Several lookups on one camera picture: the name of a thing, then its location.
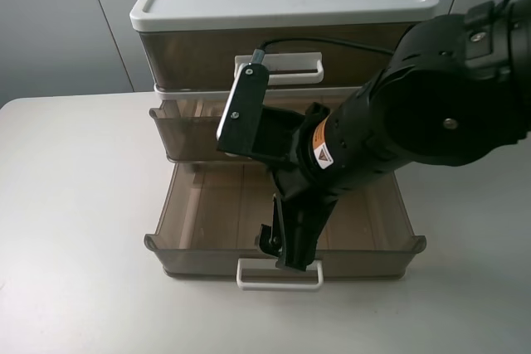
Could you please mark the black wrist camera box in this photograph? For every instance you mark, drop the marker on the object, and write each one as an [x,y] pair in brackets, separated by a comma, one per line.
[252,130]

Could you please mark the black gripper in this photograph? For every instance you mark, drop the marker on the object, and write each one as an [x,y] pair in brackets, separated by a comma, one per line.
[303,202]

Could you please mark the smoky plastic drawer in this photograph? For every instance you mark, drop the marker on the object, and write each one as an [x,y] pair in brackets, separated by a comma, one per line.
[213,213]
[188,127]
[205,60]

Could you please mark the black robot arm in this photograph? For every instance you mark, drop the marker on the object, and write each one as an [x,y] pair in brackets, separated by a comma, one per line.
[456,88]

